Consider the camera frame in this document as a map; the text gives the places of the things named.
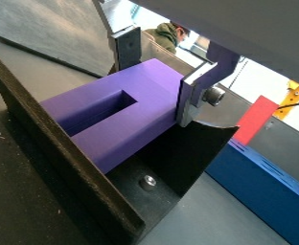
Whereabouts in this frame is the person in green jacket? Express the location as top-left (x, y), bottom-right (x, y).
top-left (146, 21), bottom-right (191, 54)

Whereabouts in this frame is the black curved stand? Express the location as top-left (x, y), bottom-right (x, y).
top-left (0, 60), bottom-right (236, 245)

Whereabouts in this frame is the purple double-square block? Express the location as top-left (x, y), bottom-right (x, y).
top-left (41, 59), bottom-right (182, 172)

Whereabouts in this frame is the blue foam shape board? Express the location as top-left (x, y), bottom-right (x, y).
top-left (206, 140), bottom-right (299, 245)

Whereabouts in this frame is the yellow metal frame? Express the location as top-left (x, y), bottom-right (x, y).
top-left (274, 80), bottom-right (299, 120)

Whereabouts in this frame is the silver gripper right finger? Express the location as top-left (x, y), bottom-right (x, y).
top-left (176, 41), bottom-right (240, 127)

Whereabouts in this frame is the red block peg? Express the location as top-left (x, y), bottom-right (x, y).
top-left (234, 96), bottom-right (279, 145)

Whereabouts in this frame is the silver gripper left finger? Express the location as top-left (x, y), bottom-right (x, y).
top-left (92, 0), bottom-right (142, 71)

